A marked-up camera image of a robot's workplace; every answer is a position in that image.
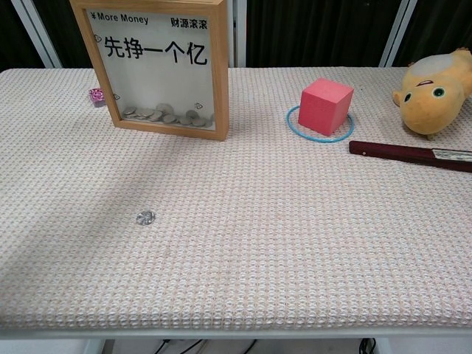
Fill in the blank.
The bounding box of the beige woven tablecloth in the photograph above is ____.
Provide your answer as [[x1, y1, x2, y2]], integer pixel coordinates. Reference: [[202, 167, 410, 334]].
[[0, 66, 472, 331]]

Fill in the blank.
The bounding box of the silver coin pile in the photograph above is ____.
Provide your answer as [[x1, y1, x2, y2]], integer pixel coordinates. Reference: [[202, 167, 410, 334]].
[[122, 102, 215, 129]]

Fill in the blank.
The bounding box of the red foam cube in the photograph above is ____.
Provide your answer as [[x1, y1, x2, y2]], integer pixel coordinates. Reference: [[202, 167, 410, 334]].
[[297, 77, 355, 136]]

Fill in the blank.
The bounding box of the dark red folded fan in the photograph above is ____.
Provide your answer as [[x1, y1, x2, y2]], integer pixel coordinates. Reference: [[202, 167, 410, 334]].
[[348, 140, 472, 173]]

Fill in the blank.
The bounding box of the small pink glitter object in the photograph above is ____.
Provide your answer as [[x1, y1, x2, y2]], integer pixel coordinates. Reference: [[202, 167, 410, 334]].
[[88, 87, 105, 108]]

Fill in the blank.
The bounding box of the black curtain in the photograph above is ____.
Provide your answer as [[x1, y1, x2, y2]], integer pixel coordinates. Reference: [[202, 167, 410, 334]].
[[394, 0, 472, 67], [245, 0, 403, 69], [0, 0, 47, 73], [35, 0, 93, 69]]

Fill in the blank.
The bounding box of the yellow plush toy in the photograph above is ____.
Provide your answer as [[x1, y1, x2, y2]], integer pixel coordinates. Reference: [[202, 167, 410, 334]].
[[392, 46, 472, 140]]

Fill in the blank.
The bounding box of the blue ring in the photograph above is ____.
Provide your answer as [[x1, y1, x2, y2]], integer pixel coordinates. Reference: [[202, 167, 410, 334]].
[[285, 105, 355, 143]]

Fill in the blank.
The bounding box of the wooden frame coin bank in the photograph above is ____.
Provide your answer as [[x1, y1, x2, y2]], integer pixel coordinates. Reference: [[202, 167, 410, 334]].
[[69, 0, 230, 142]]

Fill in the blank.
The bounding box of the white frame post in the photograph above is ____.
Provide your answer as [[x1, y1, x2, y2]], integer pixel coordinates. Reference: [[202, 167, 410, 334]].
[[226, 0, 248, 69], [13, 0, 63, 69], [379, 0, 420, 67]]

